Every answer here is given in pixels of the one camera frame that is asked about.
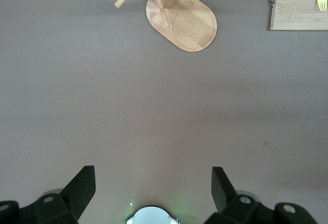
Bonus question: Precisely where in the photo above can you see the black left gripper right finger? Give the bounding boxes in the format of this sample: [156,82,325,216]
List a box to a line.
[204,167,318,224]

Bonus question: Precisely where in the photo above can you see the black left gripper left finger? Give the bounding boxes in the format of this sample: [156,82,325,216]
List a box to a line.
[0,165,96,224]

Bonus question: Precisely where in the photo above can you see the wooden mug rack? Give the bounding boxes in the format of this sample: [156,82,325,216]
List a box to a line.
[114,0,218,53]

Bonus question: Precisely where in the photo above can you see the bamboo cutting board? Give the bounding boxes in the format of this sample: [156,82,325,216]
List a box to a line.
[266,0,328,31]

